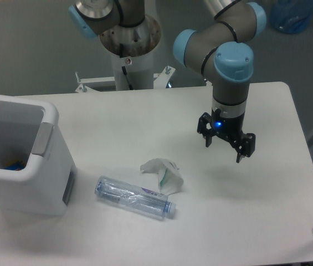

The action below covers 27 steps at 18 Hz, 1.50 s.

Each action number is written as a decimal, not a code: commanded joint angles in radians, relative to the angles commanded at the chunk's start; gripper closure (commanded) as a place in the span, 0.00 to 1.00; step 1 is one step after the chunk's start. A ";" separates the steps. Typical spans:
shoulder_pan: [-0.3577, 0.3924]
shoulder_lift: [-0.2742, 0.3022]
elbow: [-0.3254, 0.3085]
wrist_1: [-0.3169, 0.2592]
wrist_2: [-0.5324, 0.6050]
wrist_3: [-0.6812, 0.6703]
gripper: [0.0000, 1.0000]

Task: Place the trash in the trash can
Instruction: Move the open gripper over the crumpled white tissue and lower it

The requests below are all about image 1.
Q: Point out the white paper wrapper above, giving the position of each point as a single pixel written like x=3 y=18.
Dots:
x=170 y=180

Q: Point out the white pedestal base frame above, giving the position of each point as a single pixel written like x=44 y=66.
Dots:
x=140 y=80

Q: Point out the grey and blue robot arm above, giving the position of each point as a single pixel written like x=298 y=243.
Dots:
x=220 y=54

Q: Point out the crushed clear plastic bottle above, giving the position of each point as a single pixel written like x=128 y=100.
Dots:
x=135 y=198

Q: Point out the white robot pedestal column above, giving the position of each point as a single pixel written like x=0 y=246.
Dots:
x=132 y=48

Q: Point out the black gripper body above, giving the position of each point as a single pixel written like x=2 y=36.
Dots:
x=227 y=122

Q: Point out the white plastic trash can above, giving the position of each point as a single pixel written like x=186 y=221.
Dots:
x=29 y=132

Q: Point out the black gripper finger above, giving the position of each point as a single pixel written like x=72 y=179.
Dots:
x=244 y=144
x=204 y=128

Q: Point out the colourful trash inside can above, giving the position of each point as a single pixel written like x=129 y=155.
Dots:
x=16 y=165

